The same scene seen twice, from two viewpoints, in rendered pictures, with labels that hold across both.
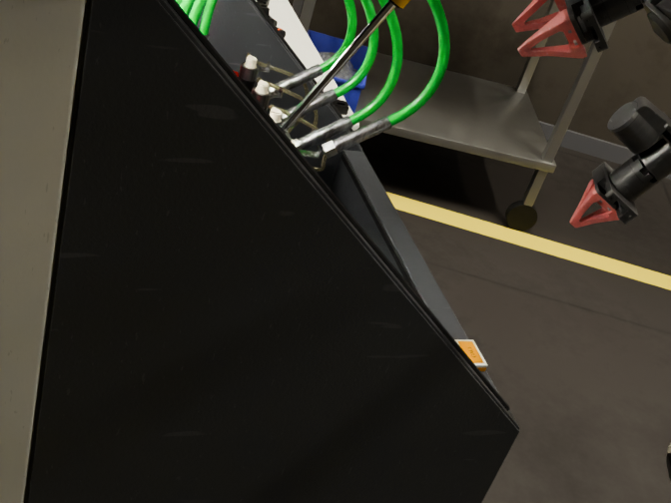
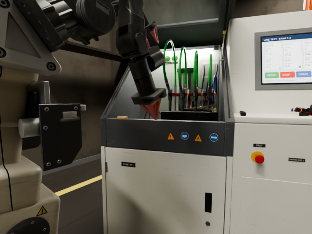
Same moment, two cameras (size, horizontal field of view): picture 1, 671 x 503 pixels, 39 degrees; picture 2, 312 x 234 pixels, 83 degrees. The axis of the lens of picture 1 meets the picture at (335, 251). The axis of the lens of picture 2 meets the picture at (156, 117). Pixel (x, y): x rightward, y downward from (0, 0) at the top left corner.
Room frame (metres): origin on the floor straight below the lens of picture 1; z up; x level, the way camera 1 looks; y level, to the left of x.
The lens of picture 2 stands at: (1.81, -0.81, 1.06)
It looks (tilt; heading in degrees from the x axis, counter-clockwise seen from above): 6 degrees down; 132
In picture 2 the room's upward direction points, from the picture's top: straight up
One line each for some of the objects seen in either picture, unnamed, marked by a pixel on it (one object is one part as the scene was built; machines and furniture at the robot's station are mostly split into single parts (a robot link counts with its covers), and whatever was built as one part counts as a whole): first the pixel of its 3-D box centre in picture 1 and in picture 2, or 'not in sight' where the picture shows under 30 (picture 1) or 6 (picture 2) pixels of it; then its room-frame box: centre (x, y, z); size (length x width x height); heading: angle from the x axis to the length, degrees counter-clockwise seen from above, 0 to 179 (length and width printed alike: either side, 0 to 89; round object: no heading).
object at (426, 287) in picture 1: (395, 298); (161, 134); (1.21, -0.11, 0.87); 0.62 x 0.04 x 0.16; 27
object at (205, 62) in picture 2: not in sight; (209, 79); (1.20, 0.44, 1.20); 0.13 x 0.03 x 0.31; 27
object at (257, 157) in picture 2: not in sight; (258, 158); (1.63, 0.05, 0.80); 0.05 x 0.04 x 0.05; 27
